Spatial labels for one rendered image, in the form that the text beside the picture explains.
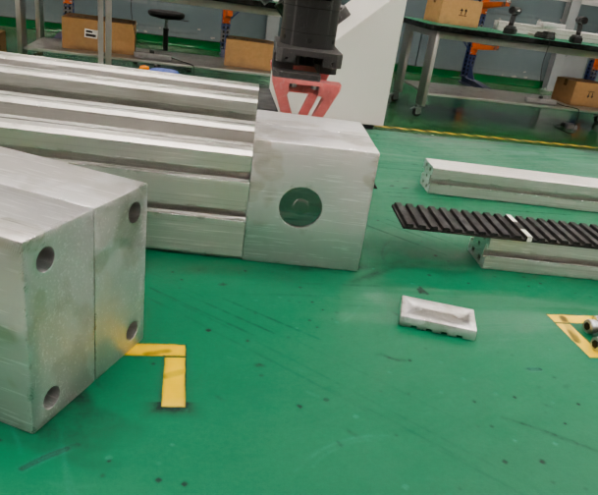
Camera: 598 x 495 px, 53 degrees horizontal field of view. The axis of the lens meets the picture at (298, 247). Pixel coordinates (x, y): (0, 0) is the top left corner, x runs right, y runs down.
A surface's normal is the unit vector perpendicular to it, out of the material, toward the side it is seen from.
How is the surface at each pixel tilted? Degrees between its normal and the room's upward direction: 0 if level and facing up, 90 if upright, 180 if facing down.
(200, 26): 90
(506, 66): 90
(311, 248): 90
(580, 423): 0
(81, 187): 0
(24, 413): 90
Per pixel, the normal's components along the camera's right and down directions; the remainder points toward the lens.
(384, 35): 0.11, 0.42
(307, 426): 0.13, -0.91
